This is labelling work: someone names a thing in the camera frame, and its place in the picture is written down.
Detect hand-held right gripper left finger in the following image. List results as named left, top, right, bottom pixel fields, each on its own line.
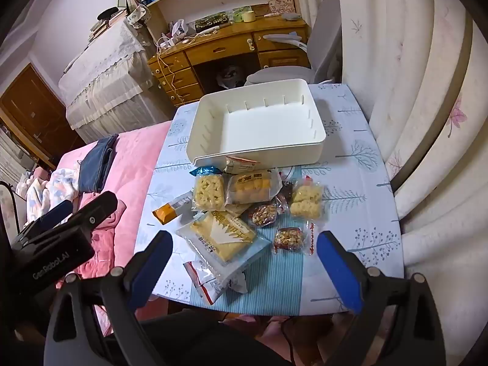
left=44, top=230, right=174, bottom=366

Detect blue-topped yellow puff packet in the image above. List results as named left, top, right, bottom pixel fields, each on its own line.
left=190, top=165, right=226, bottom=213

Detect white plastic bag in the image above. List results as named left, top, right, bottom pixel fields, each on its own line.
left=169, top=19, right=190, bottom=41

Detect pink blanket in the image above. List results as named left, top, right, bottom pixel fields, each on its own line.
left=56, top=120, right=174, bottom=336

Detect grey office chair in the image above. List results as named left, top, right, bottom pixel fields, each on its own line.
left=243, top=0, right=344, bottom=87

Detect clear packet of yellow cakes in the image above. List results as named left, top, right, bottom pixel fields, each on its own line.
left=224, top=171, right=283, bottom=205

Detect wooden desk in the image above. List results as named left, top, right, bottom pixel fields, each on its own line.
left=147, top=18, right=312, bottom=108

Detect white cable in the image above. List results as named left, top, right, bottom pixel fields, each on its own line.
left=154, top=34, right=184, bottom=104

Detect clear nut bar packet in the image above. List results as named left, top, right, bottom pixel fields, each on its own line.
left=272, top=226, right=315, bottom=256
left=249, top=202, right=282, bottom=229

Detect dark blue folded clothing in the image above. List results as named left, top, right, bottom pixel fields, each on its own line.
left=78, top=134, right=120, bottom=194

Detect stack of books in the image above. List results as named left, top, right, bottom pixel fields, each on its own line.
left=89, top=11, right=127, bottom=41

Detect tree print tablecloth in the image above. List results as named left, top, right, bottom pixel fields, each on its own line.
left=133, top=83, right=405, bottom=316

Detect floral fabric bag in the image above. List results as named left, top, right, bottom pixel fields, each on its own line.
left=127, top=4, right=152, bottom=28

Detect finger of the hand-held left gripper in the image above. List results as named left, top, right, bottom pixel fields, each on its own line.
left=17, top=199, right=74, bottom=239
left=28, top=191, right=118, bottom=239

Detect pink fleece garment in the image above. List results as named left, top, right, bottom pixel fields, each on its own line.
left=76, top=192, right=127, bottom=280

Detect beige paper snack packet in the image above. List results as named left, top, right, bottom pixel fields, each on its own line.
left=225, top=202, right=253, bottom=217

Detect bin with plastic bag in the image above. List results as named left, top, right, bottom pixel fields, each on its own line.
left=215, top=65, right=245, bottom=89

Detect dark printed box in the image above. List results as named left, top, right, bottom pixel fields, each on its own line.
left=194, top=13, right=230, bottom=33

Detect white and red snack packet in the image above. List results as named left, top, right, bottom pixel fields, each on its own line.
left=182, top=259, right=249, bottom=306

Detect small white red-edged packet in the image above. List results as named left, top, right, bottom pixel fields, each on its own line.
left=222, top=156, right=258, bottom=175

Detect pastel floral blanket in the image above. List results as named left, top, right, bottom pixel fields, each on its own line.
left=15, top=167, right=83, bottom=222

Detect person's black trousers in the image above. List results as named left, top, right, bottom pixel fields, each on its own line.
left=110, top=308, right=295, bottom=366

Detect orange snack packet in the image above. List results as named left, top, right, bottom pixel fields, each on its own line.
left=152, top=192, right=195, bottom=225

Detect large clear cracker packet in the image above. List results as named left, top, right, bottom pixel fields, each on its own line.
left=175, top=211, right=270, bottom=275

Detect patterned paper box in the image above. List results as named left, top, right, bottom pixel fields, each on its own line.
left=266, top=0, right=297, bottom=16

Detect dark snack packet red strip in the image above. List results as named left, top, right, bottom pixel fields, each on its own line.
left=276, top=177, right=296, bottom=216

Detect lace covered furniture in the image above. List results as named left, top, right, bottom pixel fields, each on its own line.
left=57, top=17, right=169, bottom=144

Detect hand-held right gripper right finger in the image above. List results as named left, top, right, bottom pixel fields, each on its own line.
left=316, top=231, right=447, bottom=366

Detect clear rice crisp packet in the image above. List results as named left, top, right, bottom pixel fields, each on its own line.
left=289, top=176, right=329, bottom=222

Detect white plastic storage box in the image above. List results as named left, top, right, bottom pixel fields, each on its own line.
left=186, top=78, right=327, bottom=169

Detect brown wooden door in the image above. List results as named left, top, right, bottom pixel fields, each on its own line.
left=0, top=63, right=87, bottom=163

